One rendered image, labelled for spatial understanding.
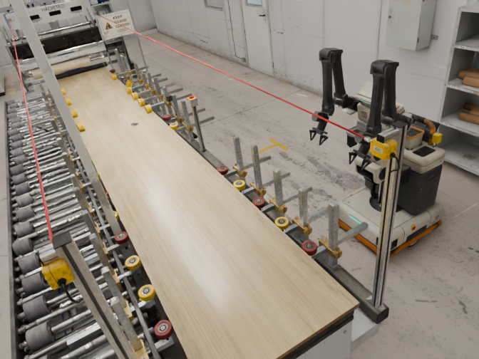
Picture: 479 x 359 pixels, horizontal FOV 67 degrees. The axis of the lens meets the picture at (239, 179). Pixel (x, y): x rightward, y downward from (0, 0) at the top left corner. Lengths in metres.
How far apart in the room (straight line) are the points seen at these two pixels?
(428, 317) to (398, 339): 0.29
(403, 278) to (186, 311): 1.83
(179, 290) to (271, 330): 0.51
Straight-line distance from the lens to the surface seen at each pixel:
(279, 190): 2.28
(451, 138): 4.54
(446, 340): 2.87
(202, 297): 1.85
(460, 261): 3.35
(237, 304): 1.79
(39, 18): 6.18
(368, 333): 2.08
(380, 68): 2.20
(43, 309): 2.29
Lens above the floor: 2.32
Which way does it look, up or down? 34 degrees down
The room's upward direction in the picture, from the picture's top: 9 degrees counter-clockwise
